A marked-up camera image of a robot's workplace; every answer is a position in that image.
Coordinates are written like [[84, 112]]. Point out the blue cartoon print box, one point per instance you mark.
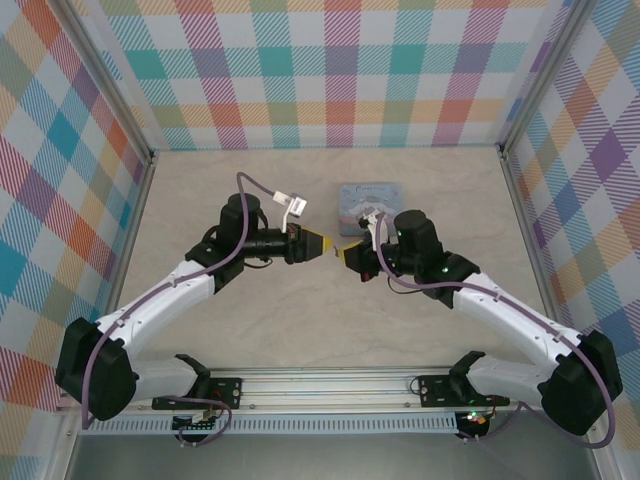
[[370, 197]]

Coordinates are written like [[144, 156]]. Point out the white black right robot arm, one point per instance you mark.
[[500, 305]]

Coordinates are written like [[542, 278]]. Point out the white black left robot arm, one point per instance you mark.
[[150, 300]]

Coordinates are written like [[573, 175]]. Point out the small circuit board lit leds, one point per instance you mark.
[[475, 419]]

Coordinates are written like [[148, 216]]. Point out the small circuit board green connector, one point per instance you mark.
[[195, 425]]

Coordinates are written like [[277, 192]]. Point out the grey metal shelf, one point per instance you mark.
[[325, 457]]

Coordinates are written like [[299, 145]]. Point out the aluminium frame side rail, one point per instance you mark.
[[525, 225], [140, 210]]

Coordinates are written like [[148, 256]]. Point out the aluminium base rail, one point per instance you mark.
[[325, 385]]

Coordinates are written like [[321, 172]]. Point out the aluminium frame corner post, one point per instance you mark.
[[542, 75], [110, 85]]

